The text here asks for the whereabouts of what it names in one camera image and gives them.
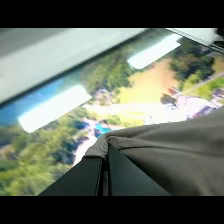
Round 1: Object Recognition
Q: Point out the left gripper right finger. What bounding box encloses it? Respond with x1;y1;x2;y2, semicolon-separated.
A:
107;143;172;197

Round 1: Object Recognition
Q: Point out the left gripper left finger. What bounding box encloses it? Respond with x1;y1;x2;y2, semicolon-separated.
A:
39;156;103;197

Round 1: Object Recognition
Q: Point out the grey T-shirt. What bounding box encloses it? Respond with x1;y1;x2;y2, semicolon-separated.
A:
83;106;224;197

